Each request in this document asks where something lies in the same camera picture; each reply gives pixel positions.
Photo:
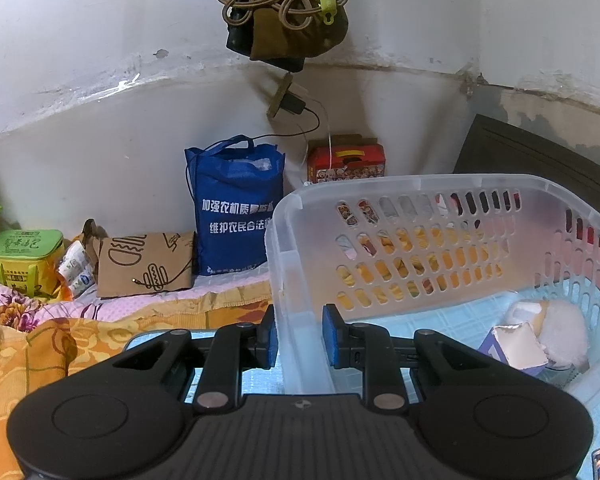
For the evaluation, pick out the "red gift box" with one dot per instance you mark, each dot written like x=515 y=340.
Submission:
x=350 y=165

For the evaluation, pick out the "orange floral blanket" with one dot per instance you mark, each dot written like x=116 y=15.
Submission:
x=30 y=370

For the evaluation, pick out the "white plush toy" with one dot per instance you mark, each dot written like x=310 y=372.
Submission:
x=565 y=330

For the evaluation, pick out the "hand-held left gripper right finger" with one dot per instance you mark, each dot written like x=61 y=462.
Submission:
x=332 y=337

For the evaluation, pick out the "wooden wall socket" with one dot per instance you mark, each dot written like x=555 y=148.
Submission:
x=278 y=97

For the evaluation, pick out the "brown hanging bag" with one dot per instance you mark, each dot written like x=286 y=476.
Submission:
x=275 y=42

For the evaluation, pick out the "dark headboard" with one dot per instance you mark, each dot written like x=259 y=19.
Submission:
x=530 y=155

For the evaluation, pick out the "black charger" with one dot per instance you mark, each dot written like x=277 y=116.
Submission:
x=292 y=104

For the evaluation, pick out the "white plastic basket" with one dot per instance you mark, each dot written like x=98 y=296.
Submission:
x=300 y=240

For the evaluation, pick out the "small purple white carton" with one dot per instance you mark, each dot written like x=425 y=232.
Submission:
x=517 y=347

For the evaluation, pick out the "blue tote bag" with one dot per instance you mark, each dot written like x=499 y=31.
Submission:
x=230 y=195

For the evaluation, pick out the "pink floral bedsheet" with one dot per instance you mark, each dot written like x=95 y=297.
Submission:
x=10 y=305

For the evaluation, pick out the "green tin box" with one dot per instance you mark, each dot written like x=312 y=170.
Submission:
x=20 y=250

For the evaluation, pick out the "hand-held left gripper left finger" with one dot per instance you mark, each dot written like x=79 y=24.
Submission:
x=267 y=337

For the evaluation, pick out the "white snack packet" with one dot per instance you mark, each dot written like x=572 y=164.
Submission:
x=82 y=282
x=72 y=260

